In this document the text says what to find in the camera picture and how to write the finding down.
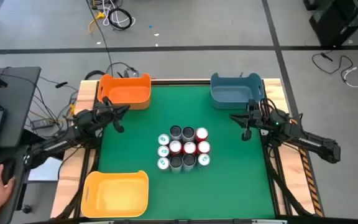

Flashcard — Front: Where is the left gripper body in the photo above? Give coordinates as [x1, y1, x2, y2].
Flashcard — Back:
[93, 96, 117, 125]

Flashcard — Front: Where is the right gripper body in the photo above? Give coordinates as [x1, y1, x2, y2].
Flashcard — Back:
[246, 99, 273, 129]

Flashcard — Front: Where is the orange plastic bin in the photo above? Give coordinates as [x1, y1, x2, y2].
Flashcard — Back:
[97, 73, 152, 111]

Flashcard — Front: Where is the blue plastic bin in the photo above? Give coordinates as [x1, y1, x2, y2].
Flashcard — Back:
[209, 72, 265, 110]

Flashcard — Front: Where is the red Fanta can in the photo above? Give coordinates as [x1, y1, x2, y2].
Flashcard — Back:
[168, 139, 183, 156]
[195, 127, 209, 143]
[196, 140, 211, 156]

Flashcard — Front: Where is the slim silver can blue tab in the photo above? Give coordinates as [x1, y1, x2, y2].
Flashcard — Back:
[197, 153, 211, 168]
[157, 133, 171, 146]
[157, 145, 170, 158]
[157, 157, 170, 171]

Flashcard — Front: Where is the yellow plastic bin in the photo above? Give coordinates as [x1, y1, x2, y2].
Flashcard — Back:
[80, 170, 150, 218]

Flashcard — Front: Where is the green table mat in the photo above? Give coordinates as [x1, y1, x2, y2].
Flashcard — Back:
[97, 85, 276, 220]

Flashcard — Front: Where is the black power adapter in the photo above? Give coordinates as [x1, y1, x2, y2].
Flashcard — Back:
[29, 118, 55, 131]

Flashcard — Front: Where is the yellow black hazard tape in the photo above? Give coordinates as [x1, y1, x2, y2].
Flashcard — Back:
[298, 148, 324, 218]

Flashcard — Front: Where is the white sheet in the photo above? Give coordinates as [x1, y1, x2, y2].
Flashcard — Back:
[28, 156, 63, 182]

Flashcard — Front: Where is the dark grey desk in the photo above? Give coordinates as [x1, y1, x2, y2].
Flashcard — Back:
[0, 66, 42, 224]

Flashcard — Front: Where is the black computer mouse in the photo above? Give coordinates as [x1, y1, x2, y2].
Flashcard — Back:
[0, 157, 17, 186]

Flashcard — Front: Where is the large black equipment case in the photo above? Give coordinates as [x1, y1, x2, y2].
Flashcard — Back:
[308, 0, 358, 47]

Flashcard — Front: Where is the thick curved black cable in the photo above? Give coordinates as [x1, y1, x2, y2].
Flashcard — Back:
[84, 70, 108, 81]

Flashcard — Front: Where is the long black floor cable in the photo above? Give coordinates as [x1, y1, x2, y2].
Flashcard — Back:
[85, 0, 114, 78]

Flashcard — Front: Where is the black looped floor cable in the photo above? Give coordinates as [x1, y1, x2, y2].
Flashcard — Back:
[311, 52, 354, 82]

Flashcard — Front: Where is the black cable coil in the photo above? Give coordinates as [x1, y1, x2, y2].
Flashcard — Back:
[107, 7, 134, 31]

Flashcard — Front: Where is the white coiled cable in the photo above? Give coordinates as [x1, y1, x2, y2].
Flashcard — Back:
[102, 0, 136, 27]

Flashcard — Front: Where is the yellow cable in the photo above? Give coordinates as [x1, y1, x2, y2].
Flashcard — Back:
[88, 11, 106, 34]

